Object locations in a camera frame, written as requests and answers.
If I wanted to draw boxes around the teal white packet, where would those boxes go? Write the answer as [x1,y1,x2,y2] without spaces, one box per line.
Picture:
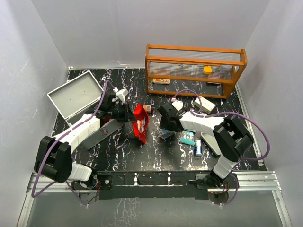
[179,131,195,146]

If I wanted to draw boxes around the yellow block on shelf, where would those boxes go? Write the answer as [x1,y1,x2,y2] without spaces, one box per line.
[203,66,213,75]

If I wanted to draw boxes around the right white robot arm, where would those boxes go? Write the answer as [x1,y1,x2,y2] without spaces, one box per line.
[158,103,254,188]

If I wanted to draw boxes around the grey divided tray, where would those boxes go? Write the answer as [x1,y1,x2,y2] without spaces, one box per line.
[201,133,222,156]

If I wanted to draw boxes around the white medicine box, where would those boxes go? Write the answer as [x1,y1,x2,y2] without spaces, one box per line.
[194,96,215,114]

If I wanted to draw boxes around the red first aid pouch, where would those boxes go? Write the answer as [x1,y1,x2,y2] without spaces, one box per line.
[132,104,149,144]

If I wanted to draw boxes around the amber medicine bottle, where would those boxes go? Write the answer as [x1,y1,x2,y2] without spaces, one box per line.
[143,105,153,113]

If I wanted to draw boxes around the clear bag blue items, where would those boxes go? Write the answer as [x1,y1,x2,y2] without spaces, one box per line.
[157,128,176,139]

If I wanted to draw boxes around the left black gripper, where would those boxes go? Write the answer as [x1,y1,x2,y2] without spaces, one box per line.
[108,101,137,123]

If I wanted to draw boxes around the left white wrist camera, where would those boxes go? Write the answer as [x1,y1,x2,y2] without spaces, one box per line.
[113,87,128,104]

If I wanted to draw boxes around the grey open case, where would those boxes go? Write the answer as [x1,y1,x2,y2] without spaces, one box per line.
[46,70,125,151]

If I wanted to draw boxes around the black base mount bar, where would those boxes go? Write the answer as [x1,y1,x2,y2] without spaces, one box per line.
[71,170,240,201]

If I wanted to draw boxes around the blue white can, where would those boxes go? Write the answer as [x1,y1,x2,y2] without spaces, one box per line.
[194,139,202,157]

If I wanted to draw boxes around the wooden display shelf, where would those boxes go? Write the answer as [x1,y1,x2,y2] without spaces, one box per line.
[145,44,248,99]

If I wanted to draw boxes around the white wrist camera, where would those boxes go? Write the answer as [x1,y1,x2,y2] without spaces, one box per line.
[171,97,183,111]
[113,87,128,104]

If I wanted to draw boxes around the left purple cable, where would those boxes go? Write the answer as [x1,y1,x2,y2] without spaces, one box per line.
[31,79,119,206]

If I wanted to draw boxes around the white gauze packet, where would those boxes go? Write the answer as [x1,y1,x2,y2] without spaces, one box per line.
[137,118,146,134]

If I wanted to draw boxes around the wooden toy block strip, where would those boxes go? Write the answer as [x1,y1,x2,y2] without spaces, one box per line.
[152,78,170,85]

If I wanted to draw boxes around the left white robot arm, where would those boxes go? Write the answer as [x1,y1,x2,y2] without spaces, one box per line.
[34,89,136,189]

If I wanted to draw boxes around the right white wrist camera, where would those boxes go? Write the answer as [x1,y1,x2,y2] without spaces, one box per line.
[171,97,183,111]

